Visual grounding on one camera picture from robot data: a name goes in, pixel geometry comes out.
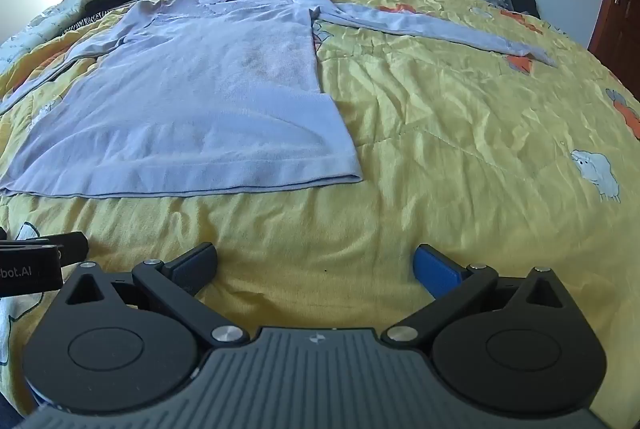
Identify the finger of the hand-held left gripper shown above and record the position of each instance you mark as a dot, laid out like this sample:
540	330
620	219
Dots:
65	245

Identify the yellow printed quilt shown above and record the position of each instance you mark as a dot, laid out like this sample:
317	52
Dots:
450	149

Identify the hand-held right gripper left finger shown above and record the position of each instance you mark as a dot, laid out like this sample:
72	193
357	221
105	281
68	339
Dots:
192	265

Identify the lavender knit sweater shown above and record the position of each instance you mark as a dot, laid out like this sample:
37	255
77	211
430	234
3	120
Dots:
200	109

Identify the pale printed quilt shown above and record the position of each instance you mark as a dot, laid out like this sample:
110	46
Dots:
55	9

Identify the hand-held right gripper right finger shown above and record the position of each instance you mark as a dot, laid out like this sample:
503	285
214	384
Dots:
437	271

